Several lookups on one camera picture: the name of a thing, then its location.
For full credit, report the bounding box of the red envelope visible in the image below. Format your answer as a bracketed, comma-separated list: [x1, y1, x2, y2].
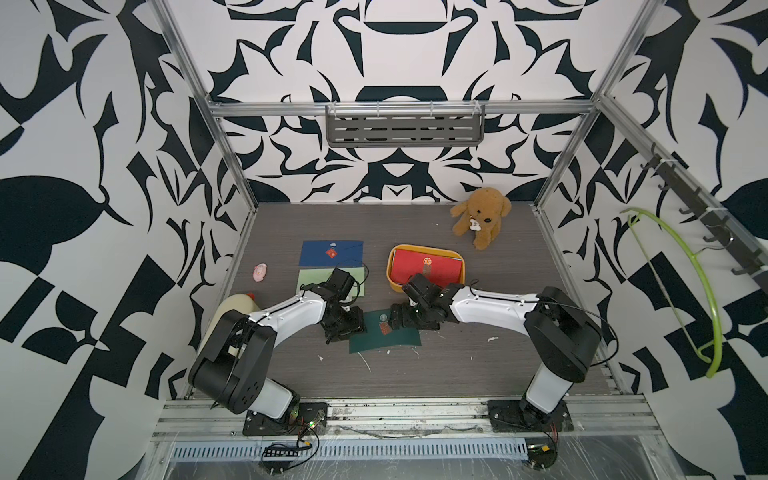
[389, 249, 464, 287]

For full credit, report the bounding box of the yellow plastic storage box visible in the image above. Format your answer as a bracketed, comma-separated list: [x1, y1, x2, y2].
[386, 244, 466, 292]

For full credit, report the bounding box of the dark blue envelope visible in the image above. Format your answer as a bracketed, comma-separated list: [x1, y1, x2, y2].
[299, 240, 364, 268]

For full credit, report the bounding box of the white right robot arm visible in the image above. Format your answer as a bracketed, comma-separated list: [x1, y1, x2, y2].
[388, 274, 602, 419]

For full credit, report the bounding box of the grey perforated metal shelf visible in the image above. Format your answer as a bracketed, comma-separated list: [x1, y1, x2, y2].
[324, 101, 485, 148]

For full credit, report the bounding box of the brown plush dog toy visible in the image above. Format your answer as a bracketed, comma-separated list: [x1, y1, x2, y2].
[450, 188, 512, 251]

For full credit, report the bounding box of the light green envelope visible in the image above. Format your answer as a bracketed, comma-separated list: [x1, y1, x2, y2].
[296, 267, 367, 301]

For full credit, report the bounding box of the black connector block with cables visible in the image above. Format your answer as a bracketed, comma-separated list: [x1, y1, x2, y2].
[259, 436, 321, 475]

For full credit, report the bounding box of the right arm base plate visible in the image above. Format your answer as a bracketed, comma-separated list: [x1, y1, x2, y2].
[485, 399, 574, 434]

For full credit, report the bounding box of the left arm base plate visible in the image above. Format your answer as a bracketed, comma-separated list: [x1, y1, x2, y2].
[242, 400, 329, 437]

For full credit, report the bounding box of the small circuit board right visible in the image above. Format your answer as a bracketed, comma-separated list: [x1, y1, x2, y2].
[526, 443, 558, 471]

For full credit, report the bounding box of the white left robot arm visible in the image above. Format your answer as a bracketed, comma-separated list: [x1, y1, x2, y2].
[188, 268, 365, 426]

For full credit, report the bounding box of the white slotted cable duct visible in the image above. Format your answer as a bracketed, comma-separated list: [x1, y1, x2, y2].
[171, 437, 529, 462]

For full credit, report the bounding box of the green hoop hanger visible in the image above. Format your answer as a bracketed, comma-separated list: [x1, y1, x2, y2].
[620, 206, 725, 380]

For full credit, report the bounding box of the small pink toy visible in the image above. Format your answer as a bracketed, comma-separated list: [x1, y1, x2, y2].
[252, 263, 268, 283]

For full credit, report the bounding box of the dark green envelope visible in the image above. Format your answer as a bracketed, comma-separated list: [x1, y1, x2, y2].
[349, 310, 422, 354]

